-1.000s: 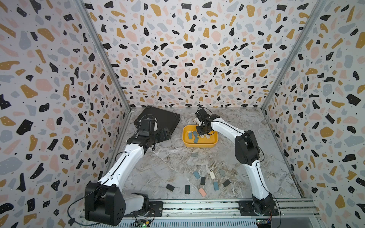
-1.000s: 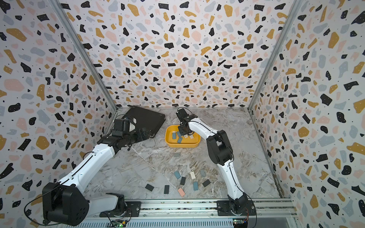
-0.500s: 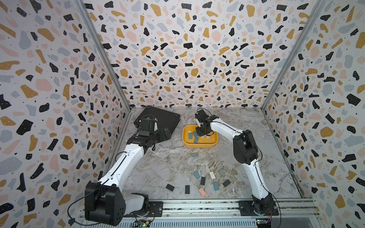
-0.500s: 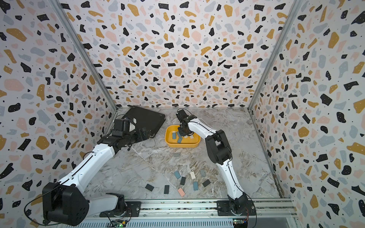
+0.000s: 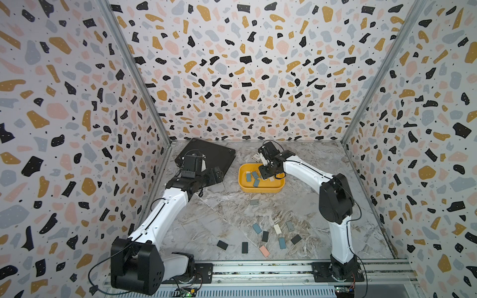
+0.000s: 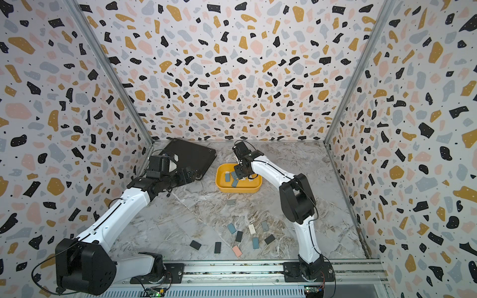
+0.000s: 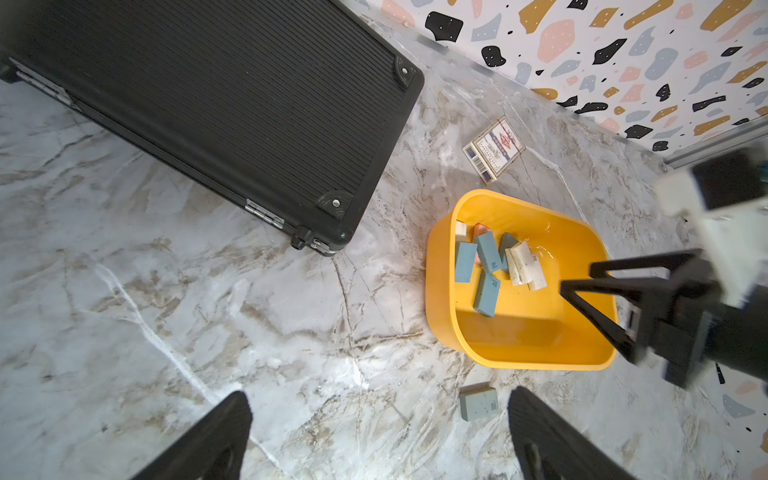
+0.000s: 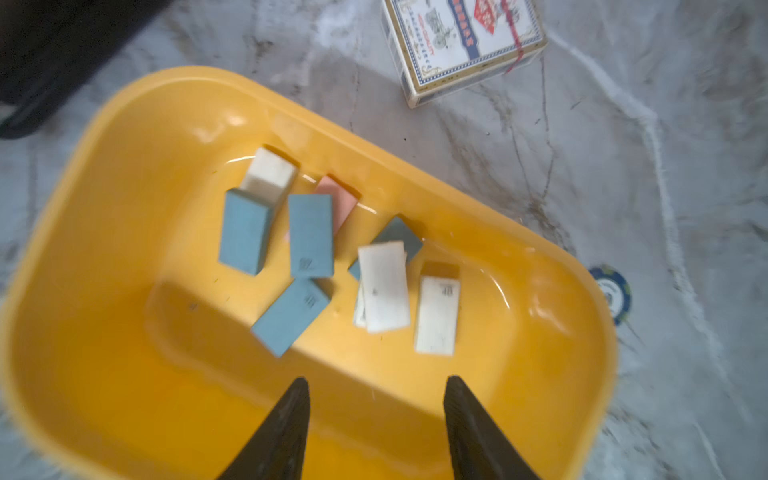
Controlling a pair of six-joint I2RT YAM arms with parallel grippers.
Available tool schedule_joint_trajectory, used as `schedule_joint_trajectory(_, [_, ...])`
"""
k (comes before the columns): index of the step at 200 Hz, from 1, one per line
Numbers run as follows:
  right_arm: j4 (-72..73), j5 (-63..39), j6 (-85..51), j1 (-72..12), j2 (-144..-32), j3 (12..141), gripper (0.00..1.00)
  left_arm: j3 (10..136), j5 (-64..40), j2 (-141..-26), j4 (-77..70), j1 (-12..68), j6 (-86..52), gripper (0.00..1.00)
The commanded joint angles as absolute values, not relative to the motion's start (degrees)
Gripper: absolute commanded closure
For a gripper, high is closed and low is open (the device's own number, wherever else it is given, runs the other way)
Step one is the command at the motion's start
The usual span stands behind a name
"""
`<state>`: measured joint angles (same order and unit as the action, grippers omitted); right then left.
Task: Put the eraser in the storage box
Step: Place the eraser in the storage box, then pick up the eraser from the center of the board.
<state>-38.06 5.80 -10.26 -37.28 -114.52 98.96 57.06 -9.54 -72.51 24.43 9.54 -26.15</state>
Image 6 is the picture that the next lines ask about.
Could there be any teal eraser low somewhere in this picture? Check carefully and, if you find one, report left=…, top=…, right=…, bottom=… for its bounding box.
left=227, top=223, right=237, bottom=234

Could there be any white eraser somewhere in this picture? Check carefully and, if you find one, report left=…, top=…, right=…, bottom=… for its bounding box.
left=248, top=224, right=256, bottom=235

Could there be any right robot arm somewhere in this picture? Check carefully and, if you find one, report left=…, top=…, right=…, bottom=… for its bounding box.
left=232, top=141, right=325, bottom=281

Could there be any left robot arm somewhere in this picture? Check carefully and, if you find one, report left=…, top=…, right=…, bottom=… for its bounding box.
left=55, top=151, right=196, bottom=296

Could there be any black eraser right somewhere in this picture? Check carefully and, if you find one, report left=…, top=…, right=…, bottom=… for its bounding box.
left=265, top=235, right=275, bottom=245

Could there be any black eraser far left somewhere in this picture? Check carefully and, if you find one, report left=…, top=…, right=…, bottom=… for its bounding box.
left=190, top=240, right=202, bottom=250

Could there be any black eraser bottom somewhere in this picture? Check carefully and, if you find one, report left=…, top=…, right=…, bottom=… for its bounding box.
left=214, top=242, right=222, bottom=254

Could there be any pink eraser bottom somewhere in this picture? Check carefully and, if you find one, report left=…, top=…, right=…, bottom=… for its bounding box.
left=232, top=245, right=242, bottom=258

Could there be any black flat case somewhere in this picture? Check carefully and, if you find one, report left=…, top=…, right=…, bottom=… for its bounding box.
left=164, top=138, right=217, bottom=180

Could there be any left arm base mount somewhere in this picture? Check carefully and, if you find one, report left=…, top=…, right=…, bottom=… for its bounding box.
left=129, top=263, right=185, bottom=287

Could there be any left aluminium corner post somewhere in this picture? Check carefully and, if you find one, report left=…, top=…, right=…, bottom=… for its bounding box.
left=63, top=1, right=154, bottom=147

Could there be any aluminium corner post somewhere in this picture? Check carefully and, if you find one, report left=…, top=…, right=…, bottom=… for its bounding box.
left=324, top=0, right=396, bottom=145
left=63, top=1, right=154, bottom=147

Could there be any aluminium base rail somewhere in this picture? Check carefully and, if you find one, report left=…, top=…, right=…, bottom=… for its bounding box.
left=102, top=259, right=394, bottom=298

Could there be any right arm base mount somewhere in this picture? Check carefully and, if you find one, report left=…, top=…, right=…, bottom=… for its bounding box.
left=283, top=261, right=335, bottom=283

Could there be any right aluminium corner post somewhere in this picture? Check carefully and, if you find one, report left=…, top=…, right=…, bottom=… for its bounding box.
left=324, top=0, right=396, bottom=145

